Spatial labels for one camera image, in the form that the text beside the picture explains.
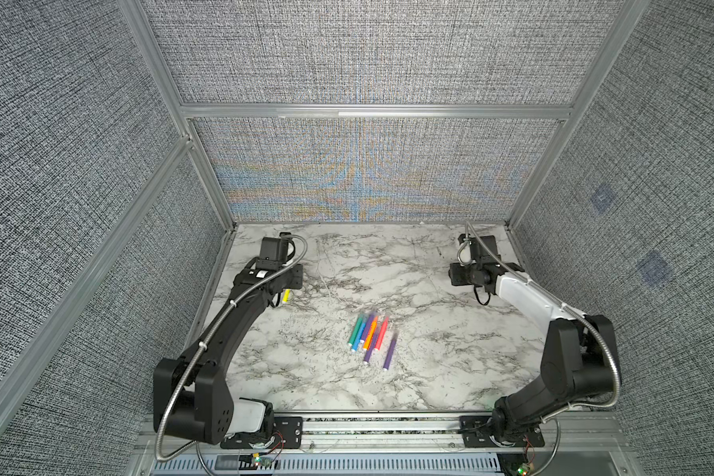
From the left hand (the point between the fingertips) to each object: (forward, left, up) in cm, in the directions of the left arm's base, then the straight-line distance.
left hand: (294, 267), depth 85 cm
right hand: (+2, -49, -5) cm, 49 cm away
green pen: (-12, -17, -16) cm, 27 cm away
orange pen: (-14, -22, -16) cm, 31 cm away
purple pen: (-22, -26, -17) cm, 38 cm away
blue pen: (-14, -18, -17) cm, 28 cm away
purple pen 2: (-19, -21, -17) cm, 33 cm away
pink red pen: (-14, -25, -17) cm, 33 cm away
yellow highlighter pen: (+1, +5, -16) cm, 17 cm away
